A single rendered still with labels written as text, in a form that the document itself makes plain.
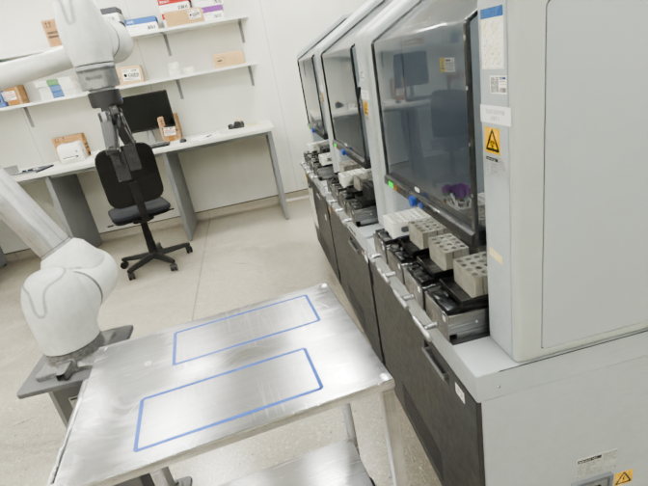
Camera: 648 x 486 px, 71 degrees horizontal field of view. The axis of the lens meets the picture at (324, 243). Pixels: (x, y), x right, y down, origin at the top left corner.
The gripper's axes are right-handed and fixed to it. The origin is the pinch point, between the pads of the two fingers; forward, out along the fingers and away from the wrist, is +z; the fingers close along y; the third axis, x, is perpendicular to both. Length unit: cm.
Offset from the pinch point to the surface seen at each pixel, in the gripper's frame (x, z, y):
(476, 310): 73, 39, 42
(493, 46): 75, -15, 49
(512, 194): 75, 9, 54
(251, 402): 21, 38, 55
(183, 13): 1, -74, -333
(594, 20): 89, -17, 55
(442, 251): 74, 32, 24
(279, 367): 28, 38, 47
